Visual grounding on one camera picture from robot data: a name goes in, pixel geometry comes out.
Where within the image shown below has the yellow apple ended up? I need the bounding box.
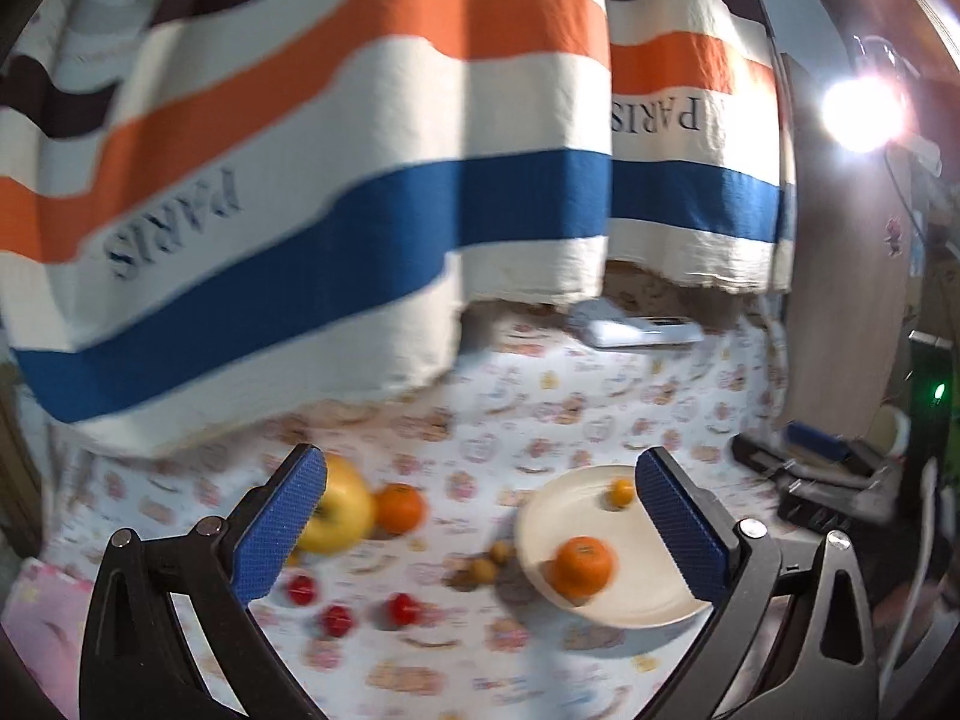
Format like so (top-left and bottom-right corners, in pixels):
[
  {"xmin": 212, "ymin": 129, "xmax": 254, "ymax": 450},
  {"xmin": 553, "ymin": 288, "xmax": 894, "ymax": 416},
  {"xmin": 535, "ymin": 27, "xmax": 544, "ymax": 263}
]
[{"xmin": 292, "ymin": 454, "xmax": 376, "ymax": 557}]

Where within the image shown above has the cartoon printed bed sheet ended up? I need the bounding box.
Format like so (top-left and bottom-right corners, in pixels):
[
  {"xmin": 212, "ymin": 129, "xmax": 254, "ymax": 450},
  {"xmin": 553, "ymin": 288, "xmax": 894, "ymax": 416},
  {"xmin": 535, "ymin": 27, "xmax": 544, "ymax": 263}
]
[{"xmin": 15, "ymin": 300, "xmax": 796, "ymax": 720}]

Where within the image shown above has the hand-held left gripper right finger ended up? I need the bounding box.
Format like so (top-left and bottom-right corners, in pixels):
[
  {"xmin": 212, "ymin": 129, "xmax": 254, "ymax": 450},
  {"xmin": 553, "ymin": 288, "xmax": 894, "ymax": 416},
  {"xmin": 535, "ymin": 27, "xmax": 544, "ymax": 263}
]
[{"xmin": 634, "ymin": 446, "xmax": 882, "ymax": 720}]

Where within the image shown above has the pink tablet case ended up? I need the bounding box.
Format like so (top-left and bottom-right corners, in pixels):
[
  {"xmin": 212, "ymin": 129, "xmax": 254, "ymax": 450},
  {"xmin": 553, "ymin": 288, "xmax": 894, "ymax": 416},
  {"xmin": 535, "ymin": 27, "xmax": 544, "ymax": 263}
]
[{"xmin": 0, "ymin": 559, "xmax": 98, "ymax": 720}]

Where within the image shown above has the orange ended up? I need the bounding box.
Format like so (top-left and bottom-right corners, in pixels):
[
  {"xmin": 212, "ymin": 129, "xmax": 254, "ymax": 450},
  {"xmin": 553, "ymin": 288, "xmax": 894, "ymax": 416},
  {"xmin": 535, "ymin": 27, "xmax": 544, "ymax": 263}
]
[
  {"xmin": 553, "ymin": 536, "xmax": 617, "ymax": 602},
  {"xmin": 373, "ymin": 483, "xmax": 428, "ymax": 536}
]

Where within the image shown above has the striped hanging towel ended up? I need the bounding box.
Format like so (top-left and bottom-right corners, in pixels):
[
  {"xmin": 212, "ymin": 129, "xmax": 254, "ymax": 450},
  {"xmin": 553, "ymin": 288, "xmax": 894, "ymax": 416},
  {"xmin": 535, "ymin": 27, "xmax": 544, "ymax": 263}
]
[
  {"xmin": 0, "ymin": 0, "xmax": 614, "ymax": 460},
  {"xmin": 598, "ymin": 0, "xmax": 797, "ymax": 295}
]

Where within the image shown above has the white cable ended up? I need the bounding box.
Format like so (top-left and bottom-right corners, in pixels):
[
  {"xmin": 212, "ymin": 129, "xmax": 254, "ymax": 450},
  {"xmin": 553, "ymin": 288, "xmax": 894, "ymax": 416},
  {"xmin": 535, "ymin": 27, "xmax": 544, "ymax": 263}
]
[{"xmin": 881, "ymin": 457, "xmax": 943, "ymax": 691}]

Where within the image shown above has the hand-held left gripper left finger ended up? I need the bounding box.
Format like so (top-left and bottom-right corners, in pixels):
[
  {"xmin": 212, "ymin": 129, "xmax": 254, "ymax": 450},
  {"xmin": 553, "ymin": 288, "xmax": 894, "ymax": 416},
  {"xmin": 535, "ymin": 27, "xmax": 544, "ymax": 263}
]
[{"xmin": 79, "ymin": 444, "xmax": 331, "ymax": 720}]

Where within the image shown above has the bright lamp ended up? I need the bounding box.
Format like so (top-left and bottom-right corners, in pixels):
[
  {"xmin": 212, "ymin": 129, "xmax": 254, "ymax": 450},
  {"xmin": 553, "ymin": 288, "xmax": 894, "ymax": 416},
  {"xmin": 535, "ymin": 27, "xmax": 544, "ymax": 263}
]
[{"xmin": 817, "ymin": 36, "xmax": 925, "ymax": 155}]

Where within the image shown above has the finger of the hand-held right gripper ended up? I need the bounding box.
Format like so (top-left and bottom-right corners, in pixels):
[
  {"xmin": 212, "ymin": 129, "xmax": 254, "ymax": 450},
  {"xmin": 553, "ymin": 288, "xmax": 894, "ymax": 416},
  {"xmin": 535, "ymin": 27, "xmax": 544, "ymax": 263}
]
[
  {"xmin": 776, "ymin": 469, "xmax": 901, "ymax": 532},
  {"xmin": 731, "ymin": 421, "xmax": 882, "ymax": 490}
]

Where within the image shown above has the white plate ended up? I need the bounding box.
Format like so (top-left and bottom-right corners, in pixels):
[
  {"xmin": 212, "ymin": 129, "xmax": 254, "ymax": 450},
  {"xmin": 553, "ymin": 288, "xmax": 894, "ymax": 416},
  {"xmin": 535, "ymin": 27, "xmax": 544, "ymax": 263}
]
[{"xmin": 516, "ymin": 465, "xmax": 713, "ymax": 629}]

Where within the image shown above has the brown wooden board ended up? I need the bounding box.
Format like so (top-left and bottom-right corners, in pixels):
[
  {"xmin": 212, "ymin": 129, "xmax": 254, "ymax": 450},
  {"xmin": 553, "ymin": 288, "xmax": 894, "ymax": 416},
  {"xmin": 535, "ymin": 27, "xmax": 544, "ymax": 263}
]
[{"xmin": 780, "ymin": 52, "xmax": 920, "ymax": 432}]

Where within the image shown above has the white remote control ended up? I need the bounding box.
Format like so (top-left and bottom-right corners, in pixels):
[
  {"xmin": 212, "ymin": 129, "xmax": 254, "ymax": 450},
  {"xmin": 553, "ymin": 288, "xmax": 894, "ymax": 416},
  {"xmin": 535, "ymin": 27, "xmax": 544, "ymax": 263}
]
[{"xmin": 585, "ymin": 313, "xmax": 706, "ymax": 350}]

